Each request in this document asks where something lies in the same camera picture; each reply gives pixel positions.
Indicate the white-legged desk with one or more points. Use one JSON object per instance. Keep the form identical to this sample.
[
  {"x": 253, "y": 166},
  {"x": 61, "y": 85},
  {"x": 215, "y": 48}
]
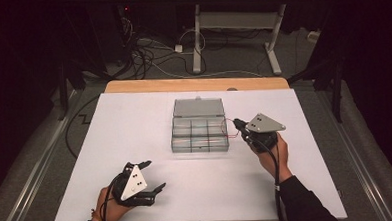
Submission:
[{"x": 236, "y": 20}]

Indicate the white power strip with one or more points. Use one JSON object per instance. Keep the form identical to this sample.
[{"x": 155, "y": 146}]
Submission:
[{"x": 314, "y": 36}]

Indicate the white power adapter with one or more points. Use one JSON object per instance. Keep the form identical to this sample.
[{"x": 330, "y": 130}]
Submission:
[{"x": 179, "y": 48}]

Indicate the person's right hand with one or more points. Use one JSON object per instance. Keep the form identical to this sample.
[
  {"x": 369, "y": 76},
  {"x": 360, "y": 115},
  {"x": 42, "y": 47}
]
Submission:
[{"x": 281, "y": 163}]

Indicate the metal floor rail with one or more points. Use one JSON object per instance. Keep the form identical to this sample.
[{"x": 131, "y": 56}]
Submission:
[
  {"x": 36, "y": 169},
  {"x": 367, "y": 179}
]

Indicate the black stand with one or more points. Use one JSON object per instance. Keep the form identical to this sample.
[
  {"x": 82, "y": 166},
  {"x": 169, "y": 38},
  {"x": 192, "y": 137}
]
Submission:
[
  {"x": 63, "y": 93},
  {"x": 336, "y": 94}
]

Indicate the white table cover sheet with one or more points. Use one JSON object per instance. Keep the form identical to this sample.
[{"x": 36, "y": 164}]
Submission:
[{"x": 134, "y": 126}]

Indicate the clear plastic compartment box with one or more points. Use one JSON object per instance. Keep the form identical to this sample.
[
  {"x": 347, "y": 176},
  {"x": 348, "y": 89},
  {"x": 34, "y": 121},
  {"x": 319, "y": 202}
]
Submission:
[{"x": 198, "y": 137}]

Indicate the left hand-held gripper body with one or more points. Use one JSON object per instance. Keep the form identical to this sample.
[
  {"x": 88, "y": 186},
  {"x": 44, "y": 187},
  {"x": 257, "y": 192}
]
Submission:
[{"x": 133, "y": 183}]

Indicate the person's left hand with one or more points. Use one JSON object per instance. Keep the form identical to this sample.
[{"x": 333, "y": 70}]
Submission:
[{"x": 110, "y": 211}]

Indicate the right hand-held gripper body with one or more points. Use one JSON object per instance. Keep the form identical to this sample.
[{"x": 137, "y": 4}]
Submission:
[{"x": 263, "y": 126}]

